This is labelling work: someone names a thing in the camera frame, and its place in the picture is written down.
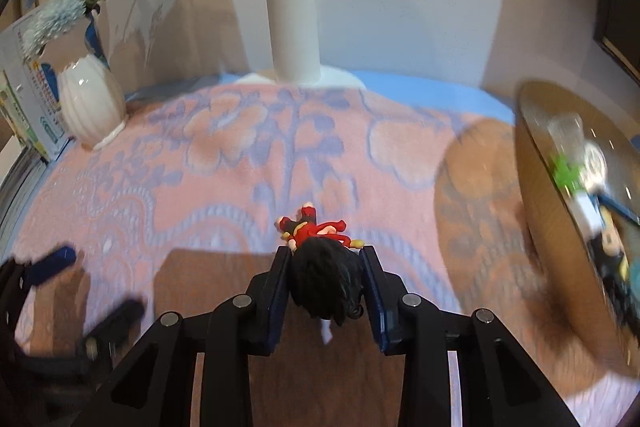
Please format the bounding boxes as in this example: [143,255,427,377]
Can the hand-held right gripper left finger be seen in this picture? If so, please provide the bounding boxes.
[75,247,293,427]

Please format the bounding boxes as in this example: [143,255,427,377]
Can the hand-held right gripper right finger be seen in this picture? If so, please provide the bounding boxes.
[361,245,581,427]

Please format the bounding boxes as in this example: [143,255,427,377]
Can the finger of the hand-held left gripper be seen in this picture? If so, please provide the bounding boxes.
[82,298,146,358]
[0,246,77,293]

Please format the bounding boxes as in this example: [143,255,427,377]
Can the red figure with black hair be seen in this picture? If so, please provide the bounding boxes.
[274,203,368,328]

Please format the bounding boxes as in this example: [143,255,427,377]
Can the amber ribbed glass bowl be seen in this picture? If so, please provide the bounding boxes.
[515,79,640,375]

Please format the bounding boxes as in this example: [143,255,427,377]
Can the white charger plug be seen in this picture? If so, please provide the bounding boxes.
[572,192,606,233]

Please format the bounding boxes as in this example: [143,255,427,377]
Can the green fuzzy ball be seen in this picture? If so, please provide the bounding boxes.
[547,152,591,195]

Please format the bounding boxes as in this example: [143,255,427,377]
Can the bright blue box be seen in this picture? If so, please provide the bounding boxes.
[595,189,640,225]

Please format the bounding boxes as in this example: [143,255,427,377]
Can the pink patterned tablecloth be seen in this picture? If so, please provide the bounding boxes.
[0,74,640,427]

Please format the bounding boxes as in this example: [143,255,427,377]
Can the printed paper books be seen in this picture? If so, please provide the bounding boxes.
[0,4,73,162]

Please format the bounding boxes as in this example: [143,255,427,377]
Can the white ribbed vase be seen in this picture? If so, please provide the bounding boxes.
[57,53,128,150]

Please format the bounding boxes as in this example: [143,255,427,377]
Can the black flat screen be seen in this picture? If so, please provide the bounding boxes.
[592,0,640,82]

